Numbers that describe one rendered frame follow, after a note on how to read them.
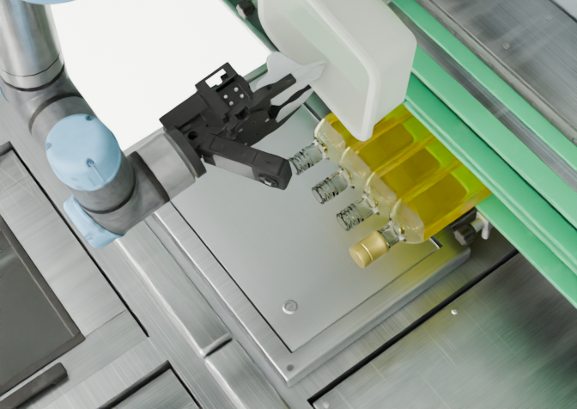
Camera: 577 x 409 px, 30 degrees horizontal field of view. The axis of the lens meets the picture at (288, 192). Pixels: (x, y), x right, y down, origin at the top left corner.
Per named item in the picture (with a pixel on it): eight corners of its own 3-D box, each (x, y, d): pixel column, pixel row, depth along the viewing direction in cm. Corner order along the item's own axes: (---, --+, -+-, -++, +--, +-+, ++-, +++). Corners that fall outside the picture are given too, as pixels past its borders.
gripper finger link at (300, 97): (302, 40, 137) (244, 81, 136) (331, 71, 135) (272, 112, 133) (305, 52, 140) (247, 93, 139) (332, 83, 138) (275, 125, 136)
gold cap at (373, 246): (371, 232, 149) (345, 249, 148) (377, 228, 146) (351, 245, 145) (385, 253, 149) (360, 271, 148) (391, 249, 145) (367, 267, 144)
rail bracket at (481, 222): (516, 198, 162) (447, 247, 159) (520, 173, 156) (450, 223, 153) (534, 216, 160) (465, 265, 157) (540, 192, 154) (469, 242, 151)
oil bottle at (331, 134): (421, 75, 165) (309, 148, 160) (421, 51, 160) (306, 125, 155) (445, 98, 162) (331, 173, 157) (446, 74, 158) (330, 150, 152)
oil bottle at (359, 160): (445, 100, 163) (332, 175, 157) (447, 77, 158) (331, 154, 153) (470, 124, 160) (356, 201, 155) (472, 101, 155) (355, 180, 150)
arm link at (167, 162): (162, 185, 127) (177, 210, 135) (194, 161, 128) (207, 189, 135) (129, 140, 130) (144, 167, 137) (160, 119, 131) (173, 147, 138)
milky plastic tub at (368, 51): (316, -96, 126) (255, -61, 123) (439, 35, 118) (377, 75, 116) (311, -7, 141) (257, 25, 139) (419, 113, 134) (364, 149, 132)
